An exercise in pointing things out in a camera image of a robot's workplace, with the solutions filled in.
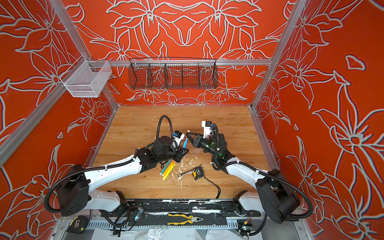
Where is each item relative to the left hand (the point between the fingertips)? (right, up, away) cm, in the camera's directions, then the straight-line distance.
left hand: (188, 148), depth 78 cm
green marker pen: (-14, -13, +10) cm, 21 cm away
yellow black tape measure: (+6, -14, +4) cm, 16 cm away
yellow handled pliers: (+2, -32, -8) cm, 33 cm away
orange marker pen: (-12, -13, +10) cm, 20 cm away
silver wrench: (+8, -12, +10) cm, 18 cm away
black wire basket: (-13, +48, +23) cm, 55 cm away
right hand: (-2, +8, -3) cm, 8 cm away
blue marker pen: (-1, +3, -2) cm, 4 cm away
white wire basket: (-65, +42, +15) cm, 78 cm away
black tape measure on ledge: (-51, -33, -11) cm, 61 cm away
